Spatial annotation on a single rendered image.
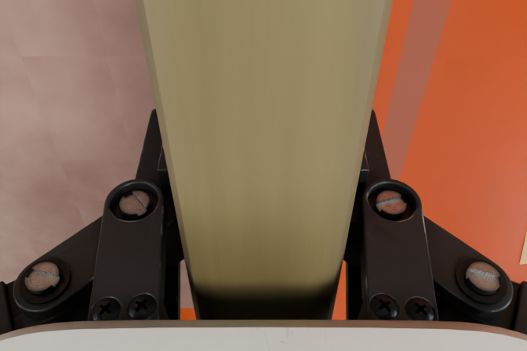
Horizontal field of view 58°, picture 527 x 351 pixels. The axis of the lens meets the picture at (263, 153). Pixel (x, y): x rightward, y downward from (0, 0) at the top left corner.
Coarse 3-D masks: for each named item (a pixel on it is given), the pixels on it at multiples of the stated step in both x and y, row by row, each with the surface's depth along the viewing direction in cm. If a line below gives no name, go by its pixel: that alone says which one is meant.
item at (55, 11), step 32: (0, 0) 15; (32, 0) 15; (64, 0) 15; (96, 0) 15; (128, 0) 15; (480, 0) 15; (512, 0) 15; (0, 32) 16; (32, 32) 16; (64, 32) 16; (96, 32) 16; (128, 32) 16; (480, 32) 16; (512, 32) 16
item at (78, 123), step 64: (0, 64) 17; (64, 64) 17; (128, 64) 17; (448, 64) 17; (512, 64) 17; (0, 128) 19; (64, 128) 19; (128, 128) 19; (448, 128) 19; (512, 128) 19; (0, 192) 21; (64, 192) 21; (448, 192) 22; (512, 192) 22; (0, 256) 24; (512, 256) 25
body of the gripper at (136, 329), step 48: (0, 336) 7; (48, 336) 7; (96, 336) 7; (144, 336) 7; (192, 336) 7; (240, 336) 7; (288, 336) 7; (336, 336) 7; (384, 336) 7; (432, 336) 7; (480, 336) 7
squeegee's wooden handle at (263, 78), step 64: (192, 0) 5; (256, 0) 5; (320, 0) 5; (384, 0) 5; (192, 64) 5; (256, 64) 5; (320, 64) 5; (192, 128) 6; (256, 128) 6; (320, 128) 6; (192, 192) 7; (256, 192) 7; (320, 192) 7; (192, 256) 8; (256, 256) 8; (320, 256) 8
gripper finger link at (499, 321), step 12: (516, 288) 9; (444, 300) 9; (516, 300) 9; (444, 312) 9; (456, 312) 9; (504, 312) 9; (516, 312) 9; (492, 324) 9; (504, 324) 9; (516, 324) 9
